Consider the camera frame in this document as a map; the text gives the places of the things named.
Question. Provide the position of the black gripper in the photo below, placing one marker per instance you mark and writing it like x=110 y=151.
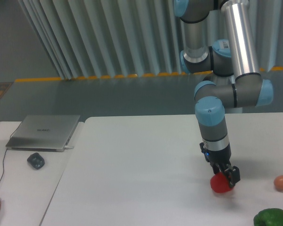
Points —
x=222 y=158

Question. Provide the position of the red bell pepper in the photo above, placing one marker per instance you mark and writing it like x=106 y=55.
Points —
x=219 y=184

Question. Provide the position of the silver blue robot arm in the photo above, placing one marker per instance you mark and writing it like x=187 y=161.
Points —
x=234 y=59

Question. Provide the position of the green bell pepper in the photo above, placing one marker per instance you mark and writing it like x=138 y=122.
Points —
x=269 y=217

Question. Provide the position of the silver closed laptop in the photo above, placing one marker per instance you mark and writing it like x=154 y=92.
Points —
x=44 y=133

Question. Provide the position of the white folding partition screen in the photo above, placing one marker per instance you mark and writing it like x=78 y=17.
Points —
x=97 y=38

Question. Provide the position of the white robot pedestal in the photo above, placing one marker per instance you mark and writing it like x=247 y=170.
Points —
x=235 y=110

